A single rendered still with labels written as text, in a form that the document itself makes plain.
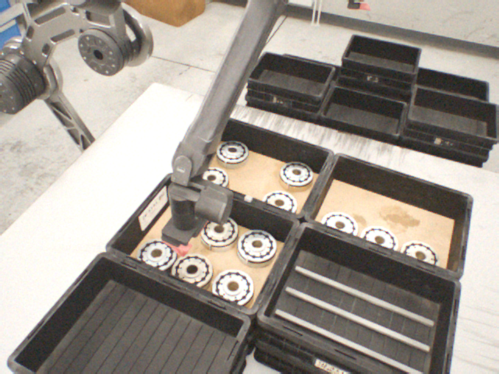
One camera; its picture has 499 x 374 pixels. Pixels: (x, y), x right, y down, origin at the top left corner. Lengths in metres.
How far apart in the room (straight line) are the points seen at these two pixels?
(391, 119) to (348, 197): 1.18
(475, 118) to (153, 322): 1.89
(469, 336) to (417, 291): 0.23
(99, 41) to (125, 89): 1.94
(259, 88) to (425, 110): 0.85
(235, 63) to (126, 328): 0.65
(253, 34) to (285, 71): 1.68
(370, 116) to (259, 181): 1.23
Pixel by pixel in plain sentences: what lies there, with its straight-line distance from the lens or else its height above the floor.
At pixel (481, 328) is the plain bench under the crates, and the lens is 1.40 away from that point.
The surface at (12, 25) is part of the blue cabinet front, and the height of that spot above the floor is 0.51.
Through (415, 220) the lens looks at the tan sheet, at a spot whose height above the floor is 0.83.
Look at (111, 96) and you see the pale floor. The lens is 3.24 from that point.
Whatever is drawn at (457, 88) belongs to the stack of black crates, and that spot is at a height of 0.41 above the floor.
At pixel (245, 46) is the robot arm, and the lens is 0.81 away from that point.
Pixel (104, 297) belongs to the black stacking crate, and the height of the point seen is 0.83.
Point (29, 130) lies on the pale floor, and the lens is 3.09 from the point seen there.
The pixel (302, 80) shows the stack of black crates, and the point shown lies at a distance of 2.46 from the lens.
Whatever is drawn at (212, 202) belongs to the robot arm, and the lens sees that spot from 0.85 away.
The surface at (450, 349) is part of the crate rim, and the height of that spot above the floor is 0.93.
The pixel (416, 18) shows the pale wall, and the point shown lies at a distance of 4.10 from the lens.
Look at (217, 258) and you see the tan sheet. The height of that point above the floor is 0.83.
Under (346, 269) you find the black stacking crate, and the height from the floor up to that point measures 0.83.
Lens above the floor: 1.81
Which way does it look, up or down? 46 degrees down
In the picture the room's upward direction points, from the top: 3 degrees clockwise
